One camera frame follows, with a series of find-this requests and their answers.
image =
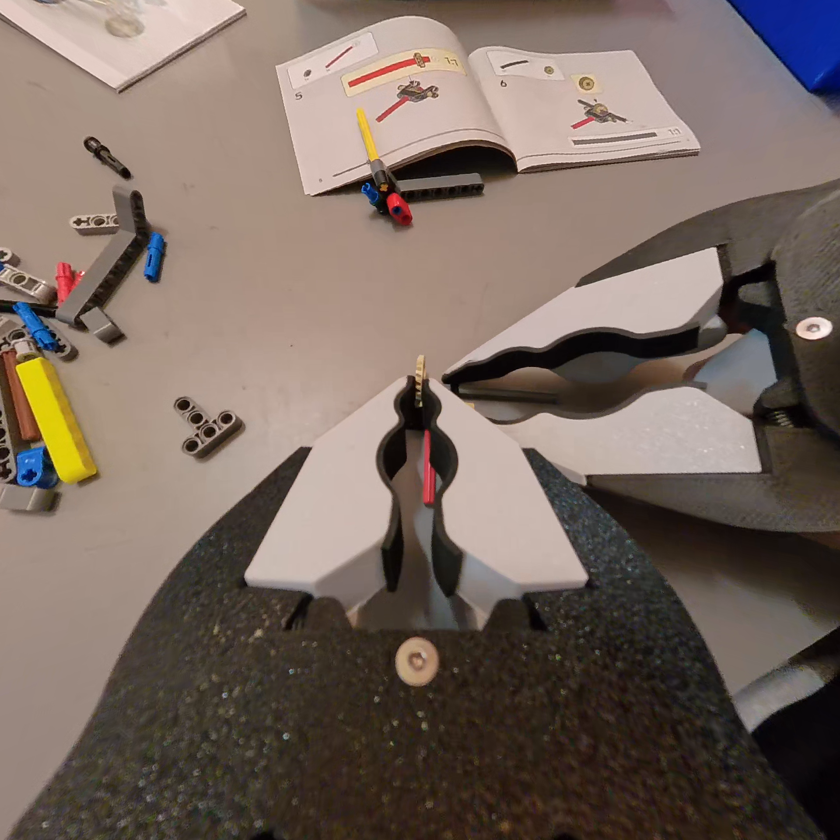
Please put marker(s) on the grey t-shaped lego beam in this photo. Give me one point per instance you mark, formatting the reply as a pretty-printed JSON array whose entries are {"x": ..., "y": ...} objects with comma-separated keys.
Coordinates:
[{"x": 208, "y": 430}]

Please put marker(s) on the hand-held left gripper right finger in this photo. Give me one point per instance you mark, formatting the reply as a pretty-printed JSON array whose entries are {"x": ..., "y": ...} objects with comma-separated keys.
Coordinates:
[{"x": 512, "y": 512}]

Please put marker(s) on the yellow axle lego subassembly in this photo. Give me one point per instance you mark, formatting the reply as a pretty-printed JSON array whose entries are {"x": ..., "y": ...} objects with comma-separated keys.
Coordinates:
[{"x": 365, "y": 138}]

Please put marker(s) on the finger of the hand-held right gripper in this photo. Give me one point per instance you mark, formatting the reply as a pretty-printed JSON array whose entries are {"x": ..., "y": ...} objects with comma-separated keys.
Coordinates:
[
  {"x": 656, "y": 439},
  {"x": 643, "y": 295}
]

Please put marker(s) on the tan lego bevel gear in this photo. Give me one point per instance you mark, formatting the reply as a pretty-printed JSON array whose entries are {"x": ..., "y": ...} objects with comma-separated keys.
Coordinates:
[{"x": 421, "y": 380}]

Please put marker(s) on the black lego axle pin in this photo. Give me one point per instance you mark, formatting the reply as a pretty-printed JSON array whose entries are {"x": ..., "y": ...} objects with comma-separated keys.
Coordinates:
[{"x": 105, "y": 156}]

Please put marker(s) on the blue plastic bin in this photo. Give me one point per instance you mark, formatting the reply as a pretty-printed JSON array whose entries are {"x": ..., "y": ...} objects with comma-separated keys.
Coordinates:
[{"x": 794, "y": 39}]

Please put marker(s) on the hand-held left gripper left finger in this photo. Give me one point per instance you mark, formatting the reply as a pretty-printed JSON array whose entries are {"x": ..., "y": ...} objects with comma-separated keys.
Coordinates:
[{"x": 328, "y": 512}]

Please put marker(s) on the pile of loose lego pieces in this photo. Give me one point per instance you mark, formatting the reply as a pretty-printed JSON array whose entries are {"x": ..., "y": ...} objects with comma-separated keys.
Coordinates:
[{"x": 56, "y": 420}]

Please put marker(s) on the open lego instruction booklet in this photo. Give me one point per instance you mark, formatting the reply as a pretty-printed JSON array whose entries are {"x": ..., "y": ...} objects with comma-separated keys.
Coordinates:
[{"x": 420, "y": 131}]

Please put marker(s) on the closed lego instruction booklet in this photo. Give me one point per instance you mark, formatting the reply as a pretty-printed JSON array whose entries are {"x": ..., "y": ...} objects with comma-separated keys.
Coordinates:
[{"x": 151, "y": 46}]

